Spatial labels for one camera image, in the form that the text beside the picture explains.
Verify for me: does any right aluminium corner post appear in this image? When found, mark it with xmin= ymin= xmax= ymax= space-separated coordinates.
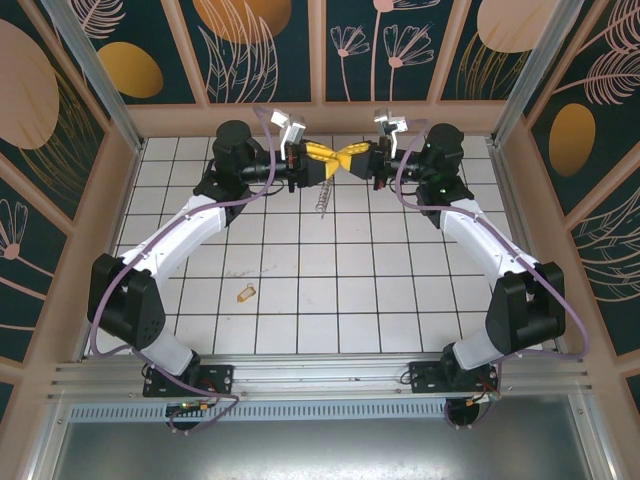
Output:
xmin=489 ymin=0 xmax=600 ymax=147

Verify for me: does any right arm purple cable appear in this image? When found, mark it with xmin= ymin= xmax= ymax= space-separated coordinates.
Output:
xmin=394 ymin=118 xmax=589 ymax=431

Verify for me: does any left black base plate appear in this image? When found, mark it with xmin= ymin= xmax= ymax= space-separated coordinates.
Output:
xmin=143 ymin=364 xmax=236 ymax=399

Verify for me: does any aluminium side rail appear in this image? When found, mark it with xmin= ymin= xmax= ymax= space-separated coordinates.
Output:
xmin=487 ymin=138 xmax=571 ymax=357

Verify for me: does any left aluminium corner post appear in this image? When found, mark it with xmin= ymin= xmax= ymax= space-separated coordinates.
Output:
xmin=42 ymin=0 xmax=147 ymax=154

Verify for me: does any left small circuit board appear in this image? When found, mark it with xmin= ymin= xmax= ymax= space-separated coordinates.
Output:
xmin=164 ymin=399 xmax=212 ymax=417

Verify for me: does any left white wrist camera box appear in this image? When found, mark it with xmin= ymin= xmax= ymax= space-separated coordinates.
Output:
xmin=269 ymin=109 xmax=308 ymax=161

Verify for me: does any slotted grey cable duct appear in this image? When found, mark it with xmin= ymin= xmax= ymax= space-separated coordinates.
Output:
xmin=67 ymin=402 xmax=581 ymax=422

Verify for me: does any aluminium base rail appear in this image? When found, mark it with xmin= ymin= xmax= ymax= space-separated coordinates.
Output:
xmin=47 ymin=352 xmax=596 ymax=401

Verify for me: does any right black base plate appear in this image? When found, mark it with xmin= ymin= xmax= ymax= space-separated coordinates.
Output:
xmin=408 ymin=359 xmax=501 ymax=399

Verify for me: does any grey metal sheet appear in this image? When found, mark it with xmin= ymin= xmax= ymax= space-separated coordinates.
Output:
xmin=29 ymin=418 xmax=619 ymax=480

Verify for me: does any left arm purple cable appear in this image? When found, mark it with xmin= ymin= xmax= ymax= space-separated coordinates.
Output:
xmin=88 ymin=105 xmax=276 ymax=435

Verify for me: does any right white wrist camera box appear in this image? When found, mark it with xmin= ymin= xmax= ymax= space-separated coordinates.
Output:
xmin=373 ymin=106 xmax=410 ymax=151

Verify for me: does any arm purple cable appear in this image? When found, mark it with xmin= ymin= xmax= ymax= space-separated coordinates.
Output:
xmin=88 ymin=105 xmax=276 ymax=435
xmin=394 ymin=118 xmax=589 ymax=431

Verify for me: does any aluminium corner post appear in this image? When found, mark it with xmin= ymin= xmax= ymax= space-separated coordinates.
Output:
xmin=42 ymin=0 xmax=147 ymax=154
xmin=489 ymin=0 xmax=600 ymax=147

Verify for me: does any metal keyring holder with rings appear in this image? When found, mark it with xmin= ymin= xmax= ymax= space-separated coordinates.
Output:
xmin=313 ymin=175 xmax=337 ymax=220

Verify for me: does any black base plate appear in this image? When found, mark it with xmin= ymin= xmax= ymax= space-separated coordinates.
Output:
xmin=408 ymin=359 xmax=501 ymax=399
xmin=143 ymin=364 xmax=236 ymax=399

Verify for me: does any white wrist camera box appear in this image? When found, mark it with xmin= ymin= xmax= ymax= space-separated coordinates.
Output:
xmin=269 ymin=109 xmax=308 ymax=161
xmin=373 ymin=106 xmax=410 ymax=151

